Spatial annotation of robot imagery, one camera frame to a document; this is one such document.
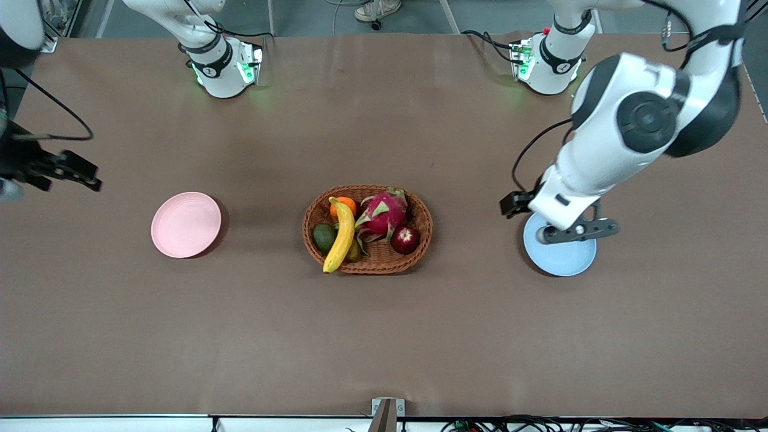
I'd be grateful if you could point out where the red apple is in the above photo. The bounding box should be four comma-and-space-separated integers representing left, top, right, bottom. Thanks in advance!
391, 225, 421, 255

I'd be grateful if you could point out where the yellow banana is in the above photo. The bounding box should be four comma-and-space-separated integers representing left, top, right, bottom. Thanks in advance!
323, 197, 356, 274

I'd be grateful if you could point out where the light blue plate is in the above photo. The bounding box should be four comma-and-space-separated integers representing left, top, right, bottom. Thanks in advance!
523, 211, 598, 277

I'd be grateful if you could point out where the brown wicker basket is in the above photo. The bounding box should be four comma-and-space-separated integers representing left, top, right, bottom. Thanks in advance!
302, 184, 434, 275

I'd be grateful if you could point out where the pink plate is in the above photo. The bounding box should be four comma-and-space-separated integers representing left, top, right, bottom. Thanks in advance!
151, 192, 222, 259

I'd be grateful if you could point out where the pink dragon fruit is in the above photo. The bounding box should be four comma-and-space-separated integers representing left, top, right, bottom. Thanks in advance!
354, 187, 410, 256

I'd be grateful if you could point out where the green avocado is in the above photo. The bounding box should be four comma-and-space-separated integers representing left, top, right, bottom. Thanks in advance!
312, 223, 337, 254

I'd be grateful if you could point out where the beige shoe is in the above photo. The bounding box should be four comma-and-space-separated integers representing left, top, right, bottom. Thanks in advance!
354, 0, 402, 23

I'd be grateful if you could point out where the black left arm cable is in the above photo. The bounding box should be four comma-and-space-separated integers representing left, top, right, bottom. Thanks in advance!
512, 0, 700, 194

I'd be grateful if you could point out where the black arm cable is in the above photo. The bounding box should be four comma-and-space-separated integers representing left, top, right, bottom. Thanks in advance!
11, 67, 95, 142
512, 0, 700, 194

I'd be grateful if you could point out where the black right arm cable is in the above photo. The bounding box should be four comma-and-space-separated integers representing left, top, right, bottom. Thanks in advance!
11, 67, 95, 142

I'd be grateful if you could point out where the aluminium frame profile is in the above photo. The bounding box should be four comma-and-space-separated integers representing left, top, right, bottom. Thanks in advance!
41, 0, 82, 53

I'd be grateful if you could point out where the black left base cable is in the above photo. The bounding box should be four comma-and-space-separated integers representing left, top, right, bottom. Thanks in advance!
461, 29, 518, 65

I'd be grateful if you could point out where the black base cable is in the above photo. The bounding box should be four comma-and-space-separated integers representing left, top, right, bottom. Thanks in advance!
204, 19, 275, 41
461, 29, 518, 65

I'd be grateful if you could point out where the black right base cable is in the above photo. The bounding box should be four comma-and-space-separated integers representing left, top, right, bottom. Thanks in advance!
204, 19, 275, 41

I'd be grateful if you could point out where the black cable bundle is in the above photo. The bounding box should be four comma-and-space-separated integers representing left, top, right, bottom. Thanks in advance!
441, 415, 768, 432

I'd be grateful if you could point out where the metal table bracket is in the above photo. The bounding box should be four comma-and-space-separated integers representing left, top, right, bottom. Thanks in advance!
367, 398, 406, 432

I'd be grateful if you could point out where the white table edge rail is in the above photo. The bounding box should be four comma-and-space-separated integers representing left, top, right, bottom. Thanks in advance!
0, 413, 373, 432

